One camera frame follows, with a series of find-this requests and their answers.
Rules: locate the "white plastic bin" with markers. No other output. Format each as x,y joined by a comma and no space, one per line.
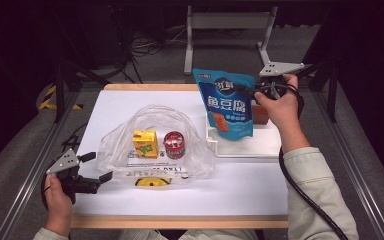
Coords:
263,146

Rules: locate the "yellow drink carton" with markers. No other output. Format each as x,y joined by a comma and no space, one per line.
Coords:
145,143

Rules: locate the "white table cover sheet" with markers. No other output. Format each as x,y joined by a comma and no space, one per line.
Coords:
186,200

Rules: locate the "person's right hand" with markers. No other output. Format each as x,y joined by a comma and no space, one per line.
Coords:
285,113

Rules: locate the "grey metal stand frame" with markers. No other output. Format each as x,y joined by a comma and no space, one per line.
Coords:
230,20

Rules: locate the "red can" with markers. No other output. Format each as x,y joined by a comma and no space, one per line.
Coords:
174,145

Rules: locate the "blue snack pouch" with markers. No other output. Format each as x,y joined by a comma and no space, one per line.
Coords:
226,106

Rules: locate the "aluminium rail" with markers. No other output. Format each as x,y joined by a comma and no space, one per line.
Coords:
353,173
30,176

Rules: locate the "translucent plastic shopping bag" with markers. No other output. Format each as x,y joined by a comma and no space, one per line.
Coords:
116,153

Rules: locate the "wooden table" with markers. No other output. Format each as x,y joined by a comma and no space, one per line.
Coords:
180,222

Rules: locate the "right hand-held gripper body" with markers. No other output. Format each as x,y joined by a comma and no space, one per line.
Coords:
280,68

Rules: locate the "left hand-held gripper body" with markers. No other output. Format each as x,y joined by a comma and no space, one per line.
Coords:
65,161

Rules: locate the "yellow black hazard tape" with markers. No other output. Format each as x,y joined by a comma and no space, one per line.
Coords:
48,96

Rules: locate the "person's left hand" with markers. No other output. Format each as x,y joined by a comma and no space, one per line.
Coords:
58,208

